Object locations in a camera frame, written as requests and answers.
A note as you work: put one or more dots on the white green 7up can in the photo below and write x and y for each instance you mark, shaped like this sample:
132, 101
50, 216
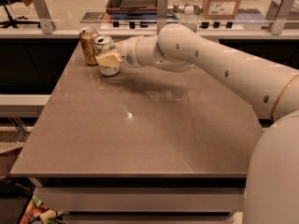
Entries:
102, 45

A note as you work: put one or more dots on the grey table drawer base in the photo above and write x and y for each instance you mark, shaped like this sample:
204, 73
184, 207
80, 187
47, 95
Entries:
144, 200

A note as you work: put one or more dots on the grey open tray box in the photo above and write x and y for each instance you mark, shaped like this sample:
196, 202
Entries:
134, 0

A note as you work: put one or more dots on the middle metal railing post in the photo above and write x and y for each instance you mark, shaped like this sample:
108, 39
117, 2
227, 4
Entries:
161, 14

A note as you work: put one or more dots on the right metal railing post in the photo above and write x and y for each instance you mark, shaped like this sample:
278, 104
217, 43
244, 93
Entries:
278, 24

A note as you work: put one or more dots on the orange soda can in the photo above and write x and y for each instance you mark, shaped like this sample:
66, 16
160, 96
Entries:
87, 36

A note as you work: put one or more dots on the metal railing post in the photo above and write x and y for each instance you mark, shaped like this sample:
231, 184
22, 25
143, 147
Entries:
43, 14
161, 14
278, 24

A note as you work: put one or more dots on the colourful snack bag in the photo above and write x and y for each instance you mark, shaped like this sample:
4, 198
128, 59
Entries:
36, 212

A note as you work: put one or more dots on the left metal railing post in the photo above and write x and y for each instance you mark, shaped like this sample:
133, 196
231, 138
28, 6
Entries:
43, 14

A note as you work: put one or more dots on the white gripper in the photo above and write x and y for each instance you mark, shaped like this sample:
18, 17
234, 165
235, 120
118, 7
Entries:
127, 52

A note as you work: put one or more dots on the black office chair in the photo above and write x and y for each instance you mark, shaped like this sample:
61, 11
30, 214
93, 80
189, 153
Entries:
12, 19

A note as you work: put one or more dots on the brown cardboard box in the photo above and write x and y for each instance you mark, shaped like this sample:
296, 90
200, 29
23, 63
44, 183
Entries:
220, 9

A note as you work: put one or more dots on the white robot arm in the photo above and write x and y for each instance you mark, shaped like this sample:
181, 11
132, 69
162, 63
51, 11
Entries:
272, 187

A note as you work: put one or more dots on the clear plastic water bottle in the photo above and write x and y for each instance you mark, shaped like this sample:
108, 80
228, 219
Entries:
188, 18

